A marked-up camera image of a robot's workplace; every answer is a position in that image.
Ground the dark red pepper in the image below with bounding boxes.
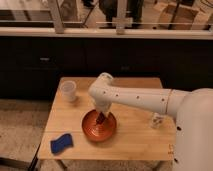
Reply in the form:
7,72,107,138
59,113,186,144
96,113,106,124

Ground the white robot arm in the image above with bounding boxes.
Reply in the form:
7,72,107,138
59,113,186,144
88,72,213,171

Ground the orange ceramic bowl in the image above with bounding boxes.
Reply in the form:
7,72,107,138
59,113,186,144
82,110,117,142

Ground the wooden table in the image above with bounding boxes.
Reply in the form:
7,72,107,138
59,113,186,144
38,77,175,160

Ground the translucent plastic cup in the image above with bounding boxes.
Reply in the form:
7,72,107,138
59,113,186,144
59,80,76,102

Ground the blue sponge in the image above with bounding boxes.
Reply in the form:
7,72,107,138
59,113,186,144
50,133,73,154

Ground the clear glass jar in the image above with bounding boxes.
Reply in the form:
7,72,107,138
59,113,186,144
150,113,164,129

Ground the dark cabinet counter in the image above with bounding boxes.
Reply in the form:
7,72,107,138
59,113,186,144
0,27,213,99

